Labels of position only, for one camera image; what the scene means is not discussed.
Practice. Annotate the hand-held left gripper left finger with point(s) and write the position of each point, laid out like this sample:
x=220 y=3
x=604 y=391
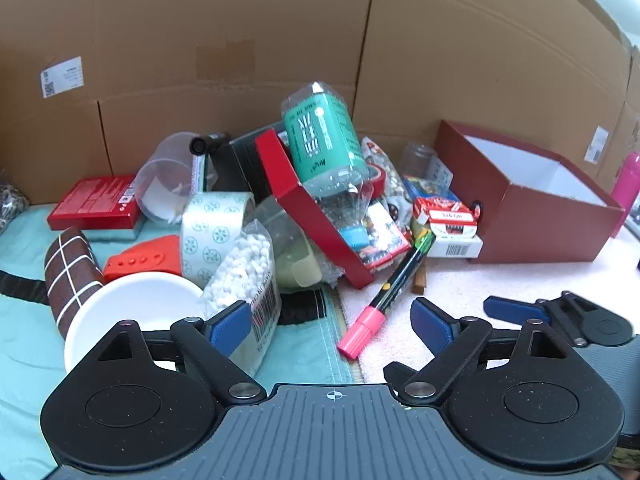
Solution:
x=231 y=325

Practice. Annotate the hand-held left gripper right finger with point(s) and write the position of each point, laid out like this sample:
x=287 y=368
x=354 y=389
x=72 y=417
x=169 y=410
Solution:
x=432 y=325

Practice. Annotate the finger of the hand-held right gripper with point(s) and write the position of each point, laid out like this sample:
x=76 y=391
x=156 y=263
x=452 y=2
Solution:
x=399 y=374
x=510 y=308

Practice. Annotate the black marker pink cap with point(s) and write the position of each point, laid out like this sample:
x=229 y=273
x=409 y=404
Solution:
x=395 y=290

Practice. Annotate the red-brown cardboard storage box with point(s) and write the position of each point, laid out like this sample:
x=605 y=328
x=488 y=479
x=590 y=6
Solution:
x=545 y=232

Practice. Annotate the clear plastic container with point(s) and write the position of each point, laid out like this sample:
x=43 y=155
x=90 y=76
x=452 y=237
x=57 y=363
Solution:
x=295 y=260

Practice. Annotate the small wooden piece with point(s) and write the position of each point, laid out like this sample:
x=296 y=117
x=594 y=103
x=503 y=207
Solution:
x=420 y=280

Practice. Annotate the pale pink fleece cloth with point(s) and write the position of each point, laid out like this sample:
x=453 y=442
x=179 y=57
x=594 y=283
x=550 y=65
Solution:
x=460 y=285

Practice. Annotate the bag of white pellets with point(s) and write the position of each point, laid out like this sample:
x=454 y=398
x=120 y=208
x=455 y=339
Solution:
x=250 y=280

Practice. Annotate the white green medicine box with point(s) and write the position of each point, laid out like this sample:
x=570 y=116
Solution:
x=457 y=249

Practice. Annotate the green patterned tape roll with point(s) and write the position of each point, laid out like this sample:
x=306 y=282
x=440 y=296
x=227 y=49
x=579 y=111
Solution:
x=210 y=240

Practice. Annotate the colourful printed card packet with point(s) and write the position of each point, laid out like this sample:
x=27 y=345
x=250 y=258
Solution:
x=387 y=240

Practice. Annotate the white bowl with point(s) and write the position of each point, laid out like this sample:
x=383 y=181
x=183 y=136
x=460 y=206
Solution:
x=135 y=310

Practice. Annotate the blue red playing card box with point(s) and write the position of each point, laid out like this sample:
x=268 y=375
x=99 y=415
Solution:
x=440 y=205

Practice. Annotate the red open box lid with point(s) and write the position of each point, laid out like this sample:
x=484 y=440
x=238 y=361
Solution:
x=310 y=215

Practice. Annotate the white green printed tube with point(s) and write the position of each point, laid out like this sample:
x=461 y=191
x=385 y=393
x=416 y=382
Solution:
x=198 y=175

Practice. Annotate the red tape roll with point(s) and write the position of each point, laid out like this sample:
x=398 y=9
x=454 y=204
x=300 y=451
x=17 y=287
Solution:
x=378 y=180

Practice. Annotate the clear plastic cup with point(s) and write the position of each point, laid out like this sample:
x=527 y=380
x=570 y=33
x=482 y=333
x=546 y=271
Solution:
x=165 y=180

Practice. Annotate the printed snack bag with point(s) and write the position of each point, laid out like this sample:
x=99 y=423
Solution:
x=390 y=170

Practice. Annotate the small clear jar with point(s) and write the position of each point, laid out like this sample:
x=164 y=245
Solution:
x=417 y=160

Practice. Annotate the pink bottle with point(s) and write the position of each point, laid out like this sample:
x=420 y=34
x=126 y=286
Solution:
x=627 y=190

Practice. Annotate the brown checkered tube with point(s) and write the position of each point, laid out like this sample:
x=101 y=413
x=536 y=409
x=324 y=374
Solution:
x=70 y=275

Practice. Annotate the flat red box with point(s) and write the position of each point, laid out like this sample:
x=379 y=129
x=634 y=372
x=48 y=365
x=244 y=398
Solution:
x=95 y=202

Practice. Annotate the black flashlight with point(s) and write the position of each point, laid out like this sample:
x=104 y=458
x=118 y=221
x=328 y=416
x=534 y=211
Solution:
x=207 y=142

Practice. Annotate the clear bottle green label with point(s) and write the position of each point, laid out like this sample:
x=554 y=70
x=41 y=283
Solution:
x=325 y=150

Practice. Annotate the teal printed mat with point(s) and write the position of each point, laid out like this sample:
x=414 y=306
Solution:
x=30 y=360

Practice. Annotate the pile of metal rings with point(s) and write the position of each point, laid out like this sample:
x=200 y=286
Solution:
x=11 y=205

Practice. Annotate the brown cardboard backdrop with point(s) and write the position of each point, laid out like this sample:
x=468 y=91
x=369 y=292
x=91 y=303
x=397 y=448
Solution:
x=250 y=20

